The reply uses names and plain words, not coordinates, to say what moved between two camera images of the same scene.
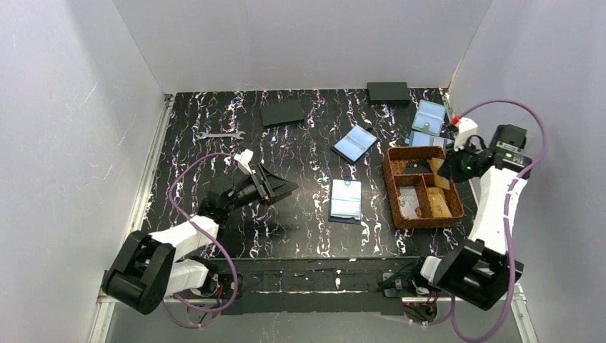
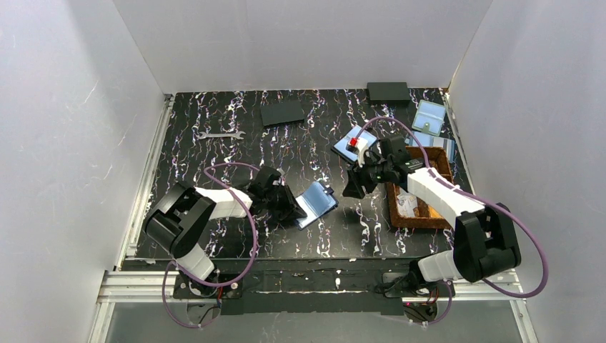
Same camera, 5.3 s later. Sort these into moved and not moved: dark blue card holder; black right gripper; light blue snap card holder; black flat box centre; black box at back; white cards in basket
Moved: black right gripper; dark blue card holder
Not moved: light blue snap card holder; black flat box centre; white cards in basket; black box at back
